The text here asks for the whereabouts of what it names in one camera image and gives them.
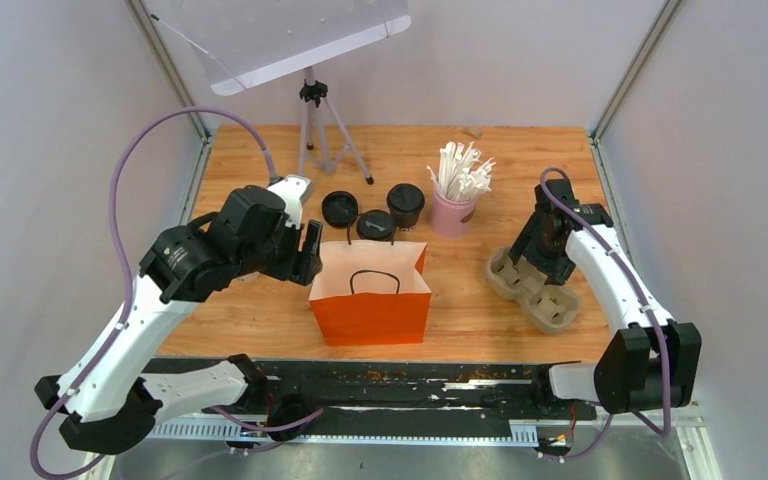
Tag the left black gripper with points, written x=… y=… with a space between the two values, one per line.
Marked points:
x=302 y=266

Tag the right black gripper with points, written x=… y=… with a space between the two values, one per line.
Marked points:
x=556 y=269

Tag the orange paper bag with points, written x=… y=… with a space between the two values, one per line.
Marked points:
x=371 y=293

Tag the black cup lid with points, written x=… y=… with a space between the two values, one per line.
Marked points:
x=405 y=198
x=375 y=225

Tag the black paper coffee cup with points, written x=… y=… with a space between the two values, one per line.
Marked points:
x=405 y=221

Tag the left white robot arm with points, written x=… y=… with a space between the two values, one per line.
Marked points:
x=108 y=400

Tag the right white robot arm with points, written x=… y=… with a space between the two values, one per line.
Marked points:
x=651 y=361

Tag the stack of black lids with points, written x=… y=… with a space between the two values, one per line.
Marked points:
x=339 y=209

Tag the cardboard cup carrier tray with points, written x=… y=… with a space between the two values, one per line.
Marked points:
x=549 y=308

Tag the pink straw holder cup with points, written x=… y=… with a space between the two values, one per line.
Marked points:
x=451 y=219

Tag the bundle of wrapped straws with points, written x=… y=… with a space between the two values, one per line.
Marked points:
x=461 y=175

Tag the grey tripod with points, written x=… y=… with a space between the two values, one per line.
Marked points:
x=314 y=145

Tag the white reflector board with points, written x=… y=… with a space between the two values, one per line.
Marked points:
x=244 y=44

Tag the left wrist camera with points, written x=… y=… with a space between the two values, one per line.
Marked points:
x=294 y=190

